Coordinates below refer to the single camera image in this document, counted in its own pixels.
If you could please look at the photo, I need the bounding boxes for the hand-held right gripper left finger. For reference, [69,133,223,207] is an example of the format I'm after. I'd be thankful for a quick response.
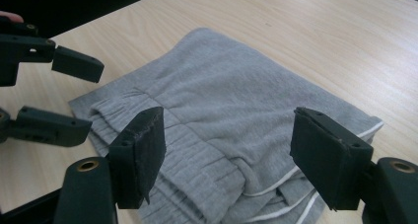
[106,106,168,210]

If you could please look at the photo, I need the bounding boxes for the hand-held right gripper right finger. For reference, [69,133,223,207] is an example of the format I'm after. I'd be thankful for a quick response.
[289,106,376,212]

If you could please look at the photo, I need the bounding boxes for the grey pants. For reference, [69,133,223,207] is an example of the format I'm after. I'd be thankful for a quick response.
[67,27,385,224]

